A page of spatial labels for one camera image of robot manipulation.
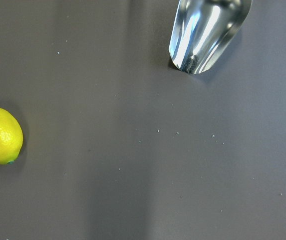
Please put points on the yellow lemon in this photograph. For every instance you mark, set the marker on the yellow lemon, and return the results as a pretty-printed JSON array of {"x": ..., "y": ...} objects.
[{"x": 11, "y": 138}]

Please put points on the silver metal scoop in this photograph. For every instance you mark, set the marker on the silver metal scoop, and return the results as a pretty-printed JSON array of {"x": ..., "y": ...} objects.
[{"x": 202, "y": 30}]

